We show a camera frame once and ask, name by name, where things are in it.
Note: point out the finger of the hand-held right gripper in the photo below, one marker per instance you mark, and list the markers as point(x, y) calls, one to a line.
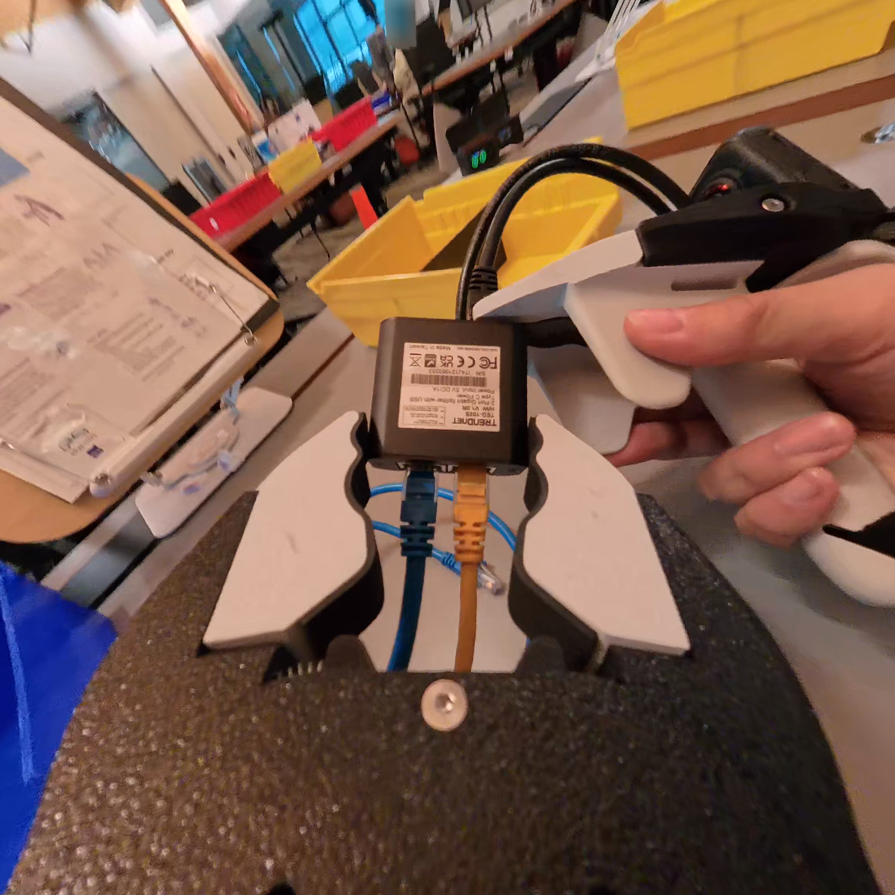
point(584, 395)
point(559, 280)

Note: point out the black ethernet splitter box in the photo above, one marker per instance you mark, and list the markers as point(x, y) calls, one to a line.
point(391, 391)

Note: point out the small yellow storage bin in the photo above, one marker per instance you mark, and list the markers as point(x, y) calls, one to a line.
point(297, 168)

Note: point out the grey desk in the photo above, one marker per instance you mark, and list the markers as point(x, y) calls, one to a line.
point(846, 671)

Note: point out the black device with green lights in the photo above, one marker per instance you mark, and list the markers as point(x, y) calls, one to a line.
point(489, 140)

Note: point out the large yellow storage bin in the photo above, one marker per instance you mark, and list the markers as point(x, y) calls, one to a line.
point(734, 56)

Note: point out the white stand base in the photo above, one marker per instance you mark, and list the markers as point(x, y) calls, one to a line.
point(269, 409)

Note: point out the orange traffic cone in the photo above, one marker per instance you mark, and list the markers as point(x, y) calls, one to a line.
point(365, 206)

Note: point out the blue plastic bin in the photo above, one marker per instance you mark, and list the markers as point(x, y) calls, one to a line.
point(42, 699)

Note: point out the wooden document board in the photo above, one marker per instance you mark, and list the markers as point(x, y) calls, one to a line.
point(49, 514)

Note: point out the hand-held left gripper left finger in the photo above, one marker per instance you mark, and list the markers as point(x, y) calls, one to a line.
point(300, 531)

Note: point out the red storage bin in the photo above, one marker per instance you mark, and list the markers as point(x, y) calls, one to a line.
point(238, 206)
point(346, 126)

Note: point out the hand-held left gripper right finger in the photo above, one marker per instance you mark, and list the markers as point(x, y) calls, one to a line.
point(601, 545)

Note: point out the yellow plastic bin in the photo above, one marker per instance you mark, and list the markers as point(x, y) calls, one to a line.
point(363, 293)

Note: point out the person's right hand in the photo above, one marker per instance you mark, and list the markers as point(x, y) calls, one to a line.
point(839, 335)

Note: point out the white wipe packet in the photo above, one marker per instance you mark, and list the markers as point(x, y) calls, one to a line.
point(84, 444)

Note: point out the printed instruction sheet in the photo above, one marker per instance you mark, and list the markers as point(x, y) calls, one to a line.
point(105, 300)

